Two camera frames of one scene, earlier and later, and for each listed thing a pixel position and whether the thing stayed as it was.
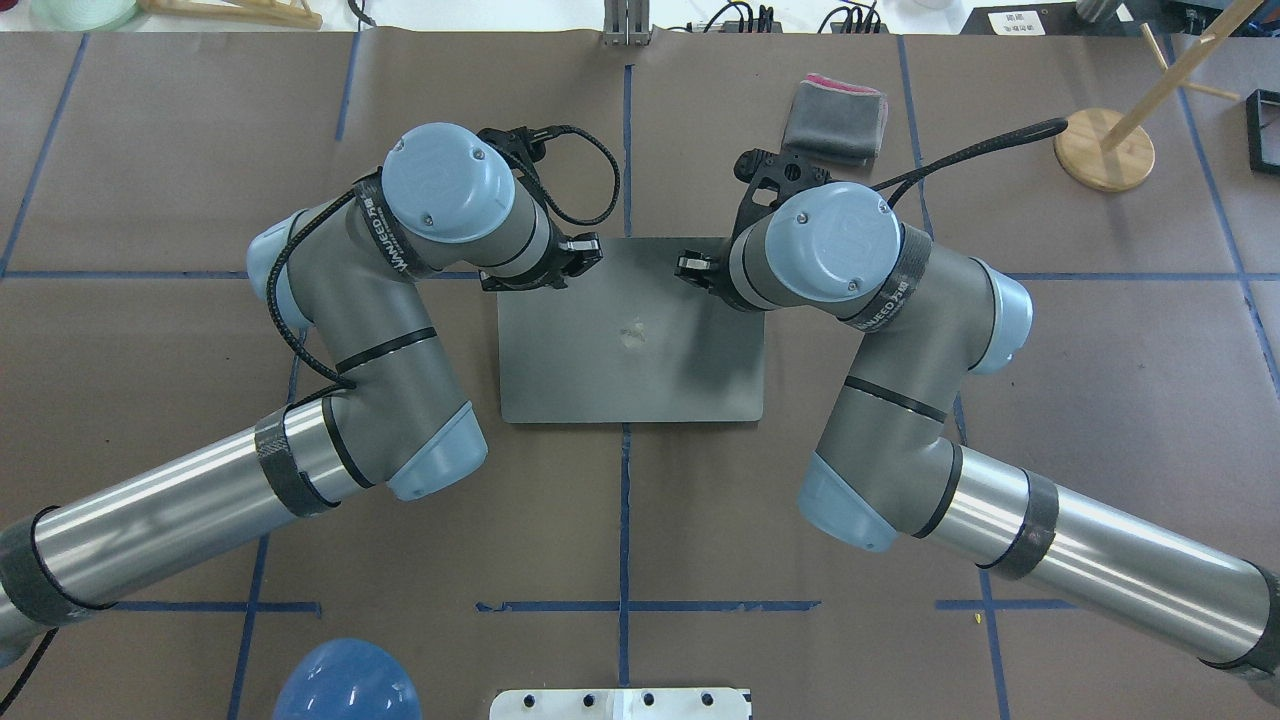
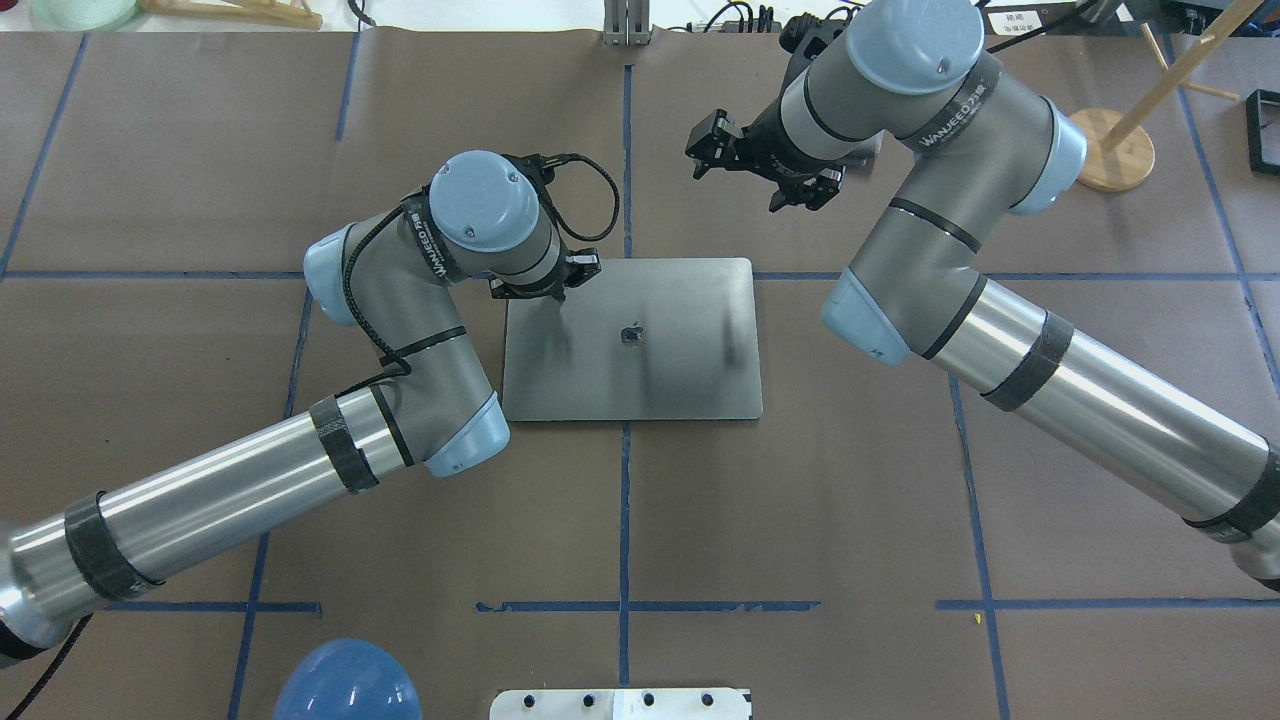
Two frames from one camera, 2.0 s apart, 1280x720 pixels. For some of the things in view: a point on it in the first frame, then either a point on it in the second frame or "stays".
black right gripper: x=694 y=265 → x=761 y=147
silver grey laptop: x=631 y=342 stays
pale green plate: x=82 y=15 stays
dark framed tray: x=1263 y=130 stays
